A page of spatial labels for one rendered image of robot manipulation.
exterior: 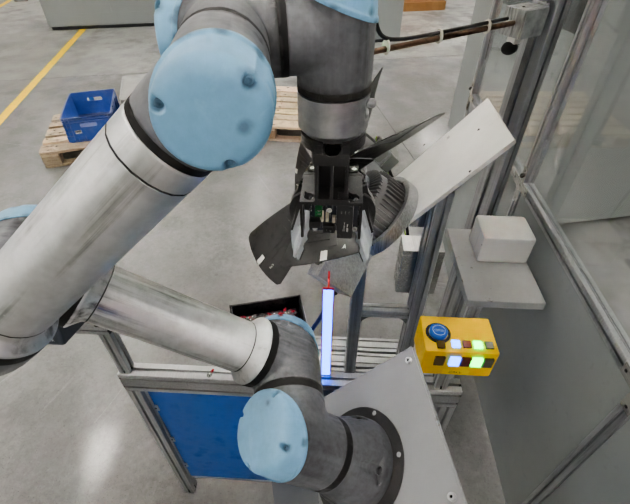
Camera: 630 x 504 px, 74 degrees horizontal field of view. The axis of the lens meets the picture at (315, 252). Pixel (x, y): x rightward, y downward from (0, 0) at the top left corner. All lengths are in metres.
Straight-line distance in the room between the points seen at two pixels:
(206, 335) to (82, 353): 1.91
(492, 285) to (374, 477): 0.87
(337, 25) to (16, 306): 0.36
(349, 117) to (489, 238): 1.08
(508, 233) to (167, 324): 1.15
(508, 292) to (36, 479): 1.97
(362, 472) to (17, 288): 0.54
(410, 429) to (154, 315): 0.45
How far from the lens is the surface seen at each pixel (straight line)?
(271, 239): 1.30
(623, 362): 1.25
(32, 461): 2.30
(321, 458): 0.67
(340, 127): 0.43
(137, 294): 0.62
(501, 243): 1.49
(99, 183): 0.33
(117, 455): 2.15
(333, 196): 0.46
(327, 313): 0.93
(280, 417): 0.63
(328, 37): 0.40
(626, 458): 1.30
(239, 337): 0.67
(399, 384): 0.80
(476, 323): 1.04
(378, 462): 0.75
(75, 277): 0.39
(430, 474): 0.73
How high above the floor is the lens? 1.83
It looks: 42 degrees down
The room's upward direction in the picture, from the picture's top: straight up
